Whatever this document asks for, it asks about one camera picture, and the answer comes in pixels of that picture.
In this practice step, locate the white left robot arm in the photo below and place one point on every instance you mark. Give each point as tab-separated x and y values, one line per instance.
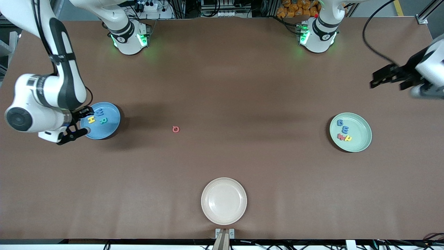
322	31

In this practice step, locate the aluminium frame profile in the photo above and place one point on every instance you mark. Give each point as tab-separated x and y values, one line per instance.
425	15

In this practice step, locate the blue plate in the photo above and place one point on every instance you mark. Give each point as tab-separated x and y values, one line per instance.
109	129

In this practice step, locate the red foam letter m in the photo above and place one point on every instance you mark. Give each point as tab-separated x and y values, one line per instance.
341	138

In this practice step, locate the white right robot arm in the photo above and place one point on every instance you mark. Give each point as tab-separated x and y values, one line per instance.
45	93

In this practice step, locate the brown table cover sheet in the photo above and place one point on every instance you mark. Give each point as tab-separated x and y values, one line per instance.
222	163

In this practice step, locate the white power strip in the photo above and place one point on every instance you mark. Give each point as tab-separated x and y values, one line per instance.
147	6

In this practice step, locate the blue foam letter g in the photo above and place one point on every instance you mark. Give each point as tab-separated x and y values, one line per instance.
340	122

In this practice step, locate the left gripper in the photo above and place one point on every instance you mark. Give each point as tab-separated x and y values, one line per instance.
408	69

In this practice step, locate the green foam letter R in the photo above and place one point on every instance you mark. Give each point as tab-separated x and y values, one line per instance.
103	121

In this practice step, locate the orange snack bags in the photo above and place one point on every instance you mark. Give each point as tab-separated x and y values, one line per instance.
295	8

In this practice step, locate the blue foam letter W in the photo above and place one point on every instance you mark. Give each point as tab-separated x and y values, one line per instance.
100	112

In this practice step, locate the blue foam letter e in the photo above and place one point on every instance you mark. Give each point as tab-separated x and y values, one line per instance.
345	129

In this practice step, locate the red foam letter Q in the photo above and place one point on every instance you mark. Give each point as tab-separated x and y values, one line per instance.
173	129

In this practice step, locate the metal table edge bracket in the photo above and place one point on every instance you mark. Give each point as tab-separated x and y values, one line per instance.
224	232

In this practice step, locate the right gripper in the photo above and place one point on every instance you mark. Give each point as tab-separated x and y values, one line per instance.
78	114

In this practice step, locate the green plate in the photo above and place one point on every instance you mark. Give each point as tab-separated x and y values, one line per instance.
359	125

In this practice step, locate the cream white plate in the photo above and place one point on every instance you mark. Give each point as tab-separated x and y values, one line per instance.
224	201

